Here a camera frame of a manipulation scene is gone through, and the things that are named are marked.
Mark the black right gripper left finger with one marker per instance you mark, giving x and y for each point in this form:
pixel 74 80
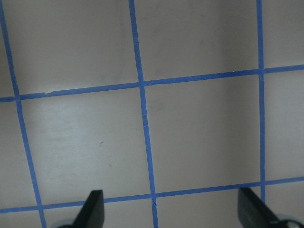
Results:
pixel 92 213

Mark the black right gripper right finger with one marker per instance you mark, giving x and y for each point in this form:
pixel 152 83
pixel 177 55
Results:
pixel 253 212

